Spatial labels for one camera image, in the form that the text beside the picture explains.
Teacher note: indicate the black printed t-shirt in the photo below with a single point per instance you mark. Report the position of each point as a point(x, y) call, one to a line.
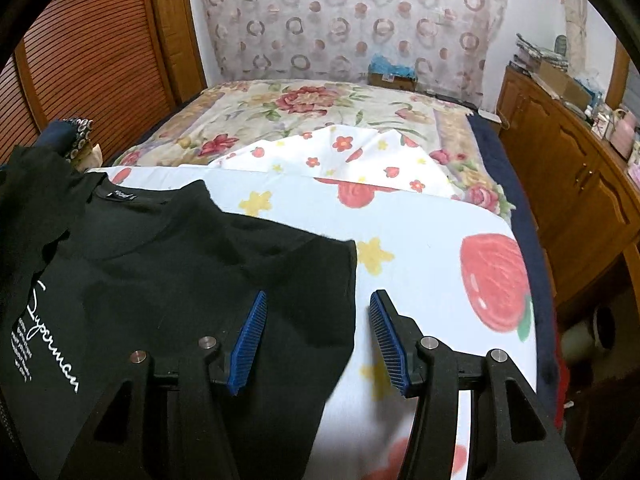
point(119, 310)

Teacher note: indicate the wooden sideboard cabinet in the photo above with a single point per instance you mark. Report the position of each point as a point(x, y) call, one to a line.
point(585, 207)

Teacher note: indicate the stack of folded cloths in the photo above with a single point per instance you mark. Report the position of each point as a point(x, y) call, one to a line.
point(542, 54)

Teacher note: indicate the pink circle-pattern curtain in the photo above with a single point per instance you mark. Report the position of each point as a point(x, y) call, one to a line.
point(445, 42)

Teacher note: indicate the beige side curtain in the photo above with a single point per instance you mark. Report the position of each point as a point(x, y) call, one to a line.
point(576, 34)

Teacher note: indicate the navy folded garment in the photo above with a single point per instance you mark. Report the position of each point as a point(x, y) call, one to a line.
point(69, 138)

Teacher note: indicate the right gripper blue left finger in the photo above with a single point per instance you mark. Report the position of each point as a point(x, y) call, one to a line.
point(243, 353)

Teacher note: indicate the cardboard box on cabinet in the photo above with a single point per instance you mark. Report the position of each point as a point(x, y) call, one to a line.
point(561, 86)

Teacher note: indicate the cardboard box with blue items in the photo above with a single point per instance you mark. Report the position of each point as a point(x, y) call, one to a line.
point(382, 73)

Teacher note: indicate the pink kettle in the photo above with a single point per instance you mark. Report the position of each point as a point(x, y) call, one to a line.
point(622, 136)

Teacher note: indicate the brown louvered wardrobe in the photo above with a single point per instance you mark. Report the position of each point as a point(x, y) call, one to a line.
point(124, 64)

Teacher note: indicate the white strawberry flower sheet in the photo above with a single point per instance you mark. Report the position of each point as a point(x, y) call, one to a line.
point(460, 271)

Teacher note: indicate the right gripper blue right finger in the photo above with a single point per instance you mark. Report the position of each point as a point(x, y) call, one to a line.
point(397, 336)

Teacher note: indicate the beige floral quilt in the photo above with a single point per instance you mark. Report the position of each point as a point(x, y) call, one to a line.
point(364, 138)

